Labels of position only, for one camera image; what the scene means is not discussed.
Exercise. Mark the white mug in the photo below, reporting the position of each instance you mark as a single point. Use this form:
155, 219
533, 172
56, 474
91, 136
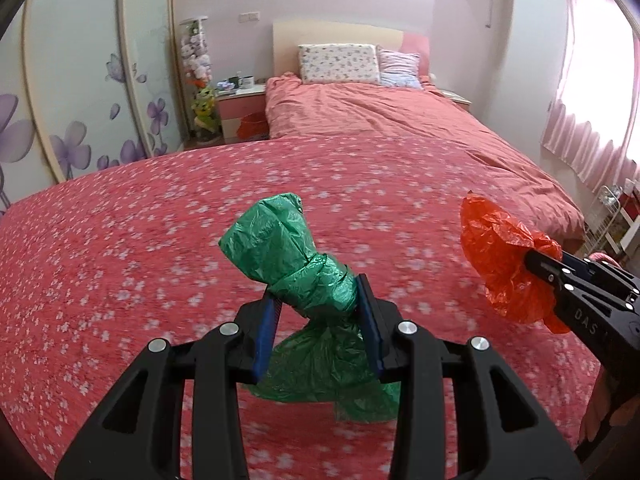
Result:
246, 81

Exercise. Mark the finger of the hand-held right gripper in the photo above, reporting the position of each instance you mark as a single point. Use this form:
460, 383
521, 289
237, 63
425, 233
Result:
575, 264
545, 272

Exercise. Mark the green plush toy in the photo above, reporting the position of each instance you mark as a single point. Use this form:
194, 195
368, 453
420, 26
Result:
205, 110

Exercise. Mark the pink nightstand with mugs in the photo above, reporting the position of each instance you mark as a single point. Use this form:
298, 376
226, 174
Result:
240, 110

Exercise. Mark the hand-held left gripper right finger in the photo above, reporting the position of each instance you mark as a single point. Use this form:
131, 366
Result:
372, 330

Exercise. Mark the wardrobe with purple flowers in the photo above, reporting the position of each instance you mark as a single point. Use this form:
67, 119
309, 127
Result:
90, 85

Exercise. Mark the white wall socket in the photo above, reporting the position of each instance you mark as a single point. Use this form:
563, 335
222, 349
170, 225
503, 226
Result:
249, 16

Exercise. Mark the red plastic laundry basket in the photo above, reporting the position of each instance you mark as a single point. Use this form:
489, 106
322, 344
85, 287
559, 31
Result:
600, 258

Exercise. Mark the cream and pink headboard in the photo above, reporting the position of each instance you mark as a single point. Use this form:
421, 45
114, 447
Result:
340, 32

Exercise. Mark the white floral pillow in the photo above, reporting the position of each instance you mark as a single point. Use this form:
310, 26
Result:
337, 62

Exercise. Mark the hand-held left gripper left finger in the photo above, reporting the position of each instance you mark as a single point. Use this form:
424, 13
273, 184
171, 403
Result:
265, 340

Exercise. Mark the red bag beside nightstand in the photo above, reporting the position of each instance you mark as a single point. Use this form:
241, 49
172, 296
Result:
252, 127

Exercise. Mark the green plastic bag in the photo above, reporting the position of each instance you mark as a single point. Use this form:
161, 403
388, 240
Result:
270, 240

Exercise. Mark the pink striped pillow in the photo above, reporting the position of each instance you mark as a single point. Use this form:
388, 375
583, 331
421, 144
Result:
400, 67

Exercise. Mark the clear tube of plush toys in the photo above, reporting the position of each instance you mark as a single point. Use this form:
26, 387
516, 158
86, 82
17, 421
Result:
196, 50

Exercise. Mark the pink curtain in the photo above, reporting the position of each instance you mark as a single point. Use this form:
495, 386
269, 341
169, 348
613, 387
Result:
590, 85

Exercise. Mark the red floral tablecloth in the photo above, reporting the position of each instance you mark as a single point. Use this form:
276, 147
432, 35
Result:
150, 235

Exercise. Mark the orange plastic bag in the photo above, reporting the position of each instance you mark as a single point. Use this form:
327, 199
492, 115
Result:
500, 260

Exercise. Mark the dark mug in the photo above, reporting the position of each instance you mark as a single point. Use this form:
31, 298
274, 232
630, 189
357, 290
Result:
232, 82

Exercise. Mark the person's right hand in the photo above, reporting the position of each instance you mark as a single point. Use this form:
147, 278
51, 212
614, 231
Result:
600, 410

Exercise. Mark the salmon duvet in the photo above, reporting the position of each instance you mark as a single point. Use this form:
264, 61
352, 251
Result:
400, 120

